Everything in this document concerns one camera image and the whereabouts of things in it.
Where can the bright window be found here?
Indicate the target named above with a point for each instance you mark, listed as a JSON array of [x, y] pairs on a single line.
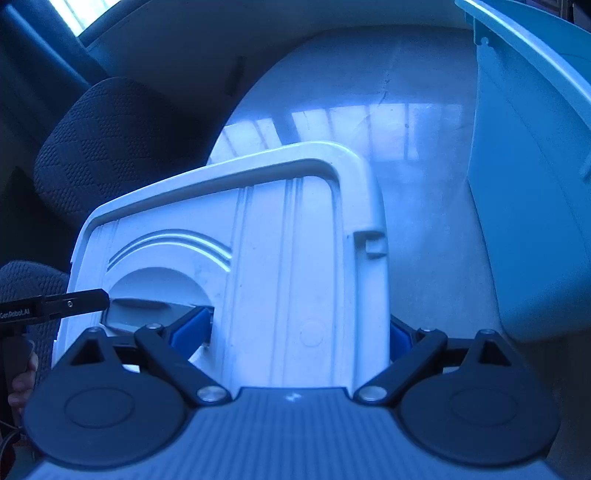
[[78, 14]]

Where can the person's left hand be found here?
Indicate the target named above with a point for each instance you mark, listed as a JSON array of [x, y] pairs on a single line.
[[25, 387]]

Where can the glossy marble desktop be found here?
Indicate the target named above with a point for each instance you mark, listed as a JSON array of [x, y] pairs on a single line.
[[415, 207]]

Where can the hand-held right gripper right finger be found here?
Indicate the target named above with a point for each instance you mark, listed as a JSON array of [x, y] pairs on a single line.
[[399, 339]]

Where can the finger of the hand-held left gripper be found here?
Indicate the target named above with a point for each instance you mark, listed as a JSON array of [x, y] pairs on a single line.
[[78, 304]]

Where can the white plastic box lid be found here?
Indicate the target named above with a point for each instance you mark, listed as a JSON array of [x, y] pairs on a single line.
[[277, 258]]

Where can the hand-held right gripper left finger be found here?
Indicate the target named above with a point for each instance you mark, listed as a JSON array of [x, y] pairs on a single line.
[[191, 330]]

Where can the chair with grey knitted cover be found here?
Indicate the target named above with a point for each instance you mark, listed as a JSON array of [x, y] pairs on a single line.
[[115, 147], [23, 286]]

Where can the teal plastic storage box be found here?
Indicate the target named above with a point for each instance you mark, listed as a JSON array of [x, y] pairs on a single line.
[[531, 184]]

